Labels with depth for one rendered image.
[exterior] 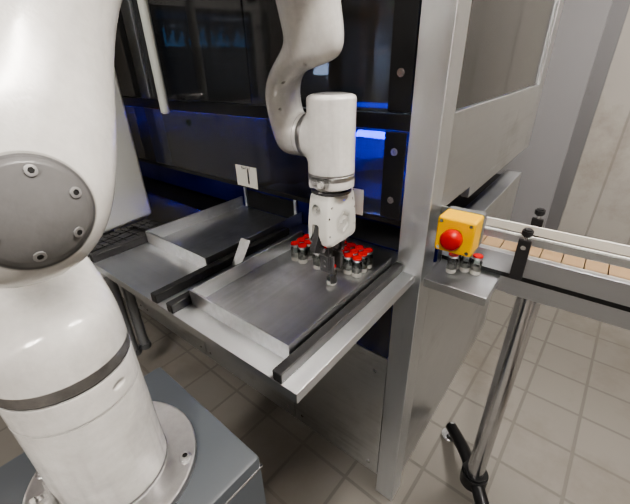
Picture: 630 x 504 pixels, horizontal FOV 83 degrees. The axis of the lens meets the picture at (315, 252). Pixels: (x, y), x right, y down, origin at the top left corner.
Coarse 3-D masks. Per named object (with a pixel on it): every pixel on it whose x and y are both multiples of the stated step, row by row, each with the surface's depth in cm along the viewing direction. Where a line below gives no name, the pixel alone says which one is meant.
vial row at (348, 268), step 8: (304, 240) 85; (312, 256) 84; (344, 256) 78; (352, 256) 78; (360, 256) 77; (344, 264) 78; (352, 264) 77; (360, 264) 77; (344, 272) 79; (352, 272) 78; (360, 272) 78
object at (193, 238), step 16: (208, 208) 109; (224, 208) 114; (240, 208) 118; (176, 224) 102; (192, 224) 106; (208, 224) 106; (224, 224) 106; (240, 224) 106; (256, 224) 106; (272, 224) 105; (288, 224) 101; (160, 240) 92; (176, 240) 97; (192, 240) 97; (208, 240) 97; (224, 240) 96; (192, 256) 84; (208, 256) 82
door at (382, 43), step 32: (256, 0) 78; (352, 0) 65; (384, 0) 62; (256, 32) 81; (352, 32) 68; (384, 32) 64; (256, 64) 85; (352, 64) 70; (384, 64) 66; (256, 96) 89; (384, 96) 69
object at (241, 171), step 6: (240, 168) 101; (246, 168) 100; (252, 168) 98; (240, 174) 102; (246, 174) 101; (252, 174) 99; (240, 180) 103; (246, 180) 102; (252, 180) 100; (246, 186) 103; (252, 186) 101
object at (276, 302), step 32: (256, 256) 82; (288, 256) 88; (192, 288) 70; (224, 288) 76; (256, 288) 75; (288, 288) 75; (320, 288) 75; (352, 288) 75; (224, 320) 65; (256, 320) 66; (288, 320) 66; (320, 320) 61; (288, 352) 56
